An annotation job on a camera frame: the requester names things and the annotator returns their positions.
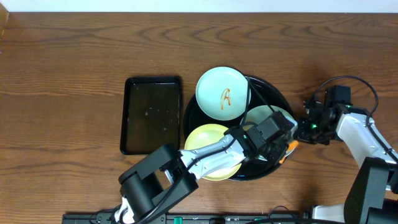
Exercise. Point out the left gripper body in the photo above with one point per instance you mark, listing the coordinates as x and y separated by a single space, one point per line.
267 149

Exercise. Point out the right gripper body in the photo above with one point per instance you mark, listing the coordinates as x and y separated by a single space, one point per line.
313 131

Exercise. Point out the orange green scrub sponge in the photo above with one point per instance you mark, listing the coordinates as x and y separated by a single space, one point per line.
289 150

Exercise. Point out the light blue plate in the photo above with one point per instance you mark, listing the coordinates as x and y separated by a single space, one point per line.
260 113
222 93

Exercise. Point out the yellow plate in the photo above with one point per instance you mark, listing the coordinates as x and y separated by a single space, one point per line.
205 135

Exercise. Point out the light blue plate top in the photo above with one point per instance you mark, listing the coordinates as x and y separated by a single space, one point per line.
222 93

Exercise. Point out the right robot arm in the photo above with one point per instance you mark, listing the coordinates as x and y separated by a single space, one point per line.
377 161

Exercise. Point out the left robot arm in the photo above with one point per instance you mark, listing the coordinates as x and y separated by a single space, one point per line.
166 176

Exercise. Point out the black round tray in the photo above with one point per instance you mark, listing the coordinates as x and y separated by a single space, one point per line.
267 93

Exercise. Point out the black rectangular water tray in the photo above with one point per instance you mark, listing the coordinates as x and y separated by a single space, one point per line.
151 114

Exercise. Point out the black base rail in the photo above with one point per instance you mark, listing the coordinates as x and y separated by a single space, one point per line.
168 218

